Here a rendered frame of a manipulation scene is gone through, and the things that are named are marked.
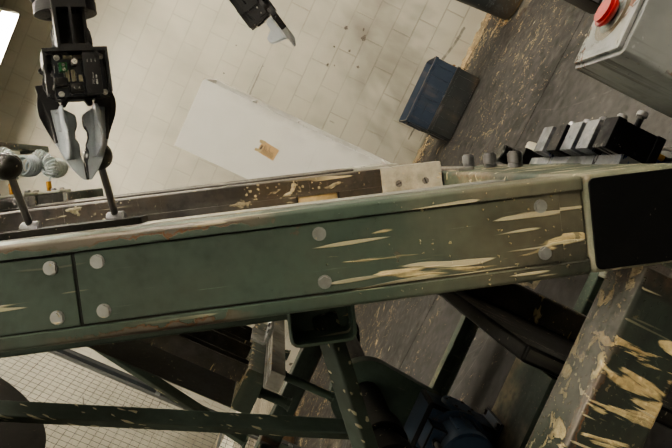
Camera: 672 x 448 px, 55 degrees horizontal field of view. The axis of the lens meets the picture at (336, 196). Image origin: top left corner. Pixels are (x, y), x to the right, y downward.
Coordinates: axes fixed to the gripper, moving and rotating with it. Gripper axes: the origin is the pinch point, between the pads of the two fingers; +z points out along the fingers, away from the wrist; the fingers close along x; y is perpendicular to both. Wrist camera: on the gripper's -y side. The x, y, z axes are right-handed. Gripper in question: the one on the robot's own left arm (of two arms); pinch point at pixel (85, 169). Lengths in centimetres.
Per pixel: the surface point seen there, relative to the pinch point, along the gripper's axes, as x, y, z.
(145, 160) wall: 111, -588, -21
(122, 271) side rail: 0.7, 15.9, 11.4
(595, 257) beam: 48, 35, 17
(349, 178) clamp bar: 52, -29, 6
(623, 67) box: 56, 34, -4
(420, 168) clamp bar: 65, -24, 6
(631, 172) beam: 53, 37, 8
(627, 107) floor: 225, -105, -5
